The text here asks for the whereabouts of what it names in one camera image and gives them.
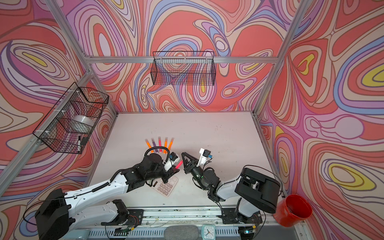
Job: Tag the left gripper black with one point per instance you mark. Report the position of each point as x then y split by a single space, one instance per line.
169 173

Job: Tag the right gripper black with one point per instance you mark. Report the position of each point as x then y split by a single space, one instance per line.
188 167

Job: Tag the pink pen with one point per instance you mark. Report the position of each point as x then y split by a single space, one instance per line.
179 164
160 144

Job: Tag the orange pen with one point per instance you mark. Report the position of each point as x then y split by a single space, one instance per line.
170 144
149 145
165 145

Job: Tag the purple pen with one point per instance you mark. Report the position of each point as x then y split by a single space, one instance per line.
153 142

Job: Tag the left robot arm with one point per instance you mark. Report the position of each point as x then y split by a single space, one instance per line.
62 212

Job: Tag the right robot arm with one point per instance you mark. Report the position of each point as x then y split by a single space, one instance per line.
257 192

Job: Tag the pink calculator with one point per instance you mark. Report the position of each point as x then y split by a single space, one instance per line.
165 189

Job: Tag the grey padded cushion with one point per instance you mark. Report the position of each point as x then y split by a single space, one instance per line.
184 232

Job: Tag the small white clock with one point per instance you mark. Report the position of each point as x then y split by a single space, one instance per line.
208 232

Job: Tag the black marker in basket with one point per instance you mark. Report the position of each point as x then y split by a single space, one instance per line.
79 145

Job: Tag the red plastic cup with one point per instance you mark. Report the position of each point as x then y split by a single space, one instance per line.
291 210

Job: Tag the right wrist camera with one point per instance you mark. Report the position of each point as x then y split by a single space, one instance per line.
205 156

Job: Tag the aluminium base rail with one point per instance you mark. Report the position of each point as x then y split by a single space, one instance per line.
168 216

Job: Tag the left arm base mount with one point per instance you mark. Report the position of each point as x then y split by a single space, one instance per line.
125 217

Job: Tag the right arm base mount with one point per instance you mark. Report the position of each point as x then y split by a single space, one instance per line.
232 216

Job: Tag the black wire basket back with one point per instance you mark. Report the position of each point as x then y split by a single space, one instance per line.
183 68

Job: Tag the black wire basket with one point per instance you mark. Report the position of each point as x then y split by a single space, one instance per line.
183 68
55 131

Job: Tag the black wire basket left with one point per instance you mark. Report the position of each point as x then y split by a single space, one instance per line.
55 131

